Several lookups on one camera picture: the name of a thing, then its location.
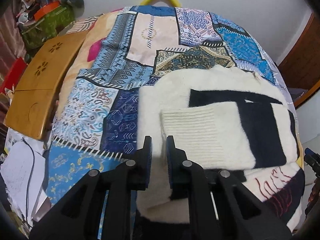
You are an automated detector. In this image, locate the green patterned storage bag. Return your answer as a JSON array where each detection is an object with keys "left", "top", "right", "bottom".
[{"left": 19, "top": 5, "right": 75, "bottom": 50}]

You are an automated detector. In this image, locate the white paper stack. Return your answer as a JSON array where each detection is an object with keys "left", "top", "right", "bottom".
[{"left": 1, "top": 128, "right": 51, "bottom": 226}]

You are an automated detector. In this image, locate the brown wooden door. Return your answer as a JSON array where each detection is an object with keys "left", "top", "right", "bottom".
[{"left": 278, "top": 13, "right": 319, "bottom": 108}]

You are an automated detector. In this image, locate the pink curtain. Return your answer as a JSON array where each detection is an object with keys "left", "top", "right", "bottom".
[{"left": 1, "top": 0, "right": 26, "bottom": 95}]

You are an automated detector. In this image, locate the orange box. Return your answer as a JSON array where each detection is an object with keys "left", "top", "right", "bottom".
[{"left": 34, "top": 1, "right": 60, "bottom": 21}]

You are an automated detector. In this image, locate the blue patchwork bedspread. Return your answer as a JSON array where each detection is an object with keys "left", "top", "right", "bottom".
[{"left": 44, "top": 4, "right": 298, "bottom": 240}]

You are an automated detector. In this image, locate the black cable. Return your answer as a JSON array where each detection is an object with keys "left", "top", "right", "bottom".
[{"left": 21, "top": 137, "right": 36, "bottom": 223}]

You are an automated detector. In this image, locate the white and navy fleece garment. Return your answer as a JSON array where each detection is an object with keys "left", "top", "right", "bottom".
[{"left": 137, "top": 65, "right": 305, "bottom": 230}]

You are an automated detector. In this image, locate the red box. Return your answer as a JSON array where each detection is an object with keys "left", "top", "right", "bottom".
[{"left": 1, "top": 57, "right": 27, "bottom": 94}]

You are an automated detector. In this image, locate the wooden folding lap table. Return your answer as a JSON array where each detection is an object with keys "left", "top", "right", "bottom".
[{"left": 5, "top": 31, "right": 88, "bottom": 140}]

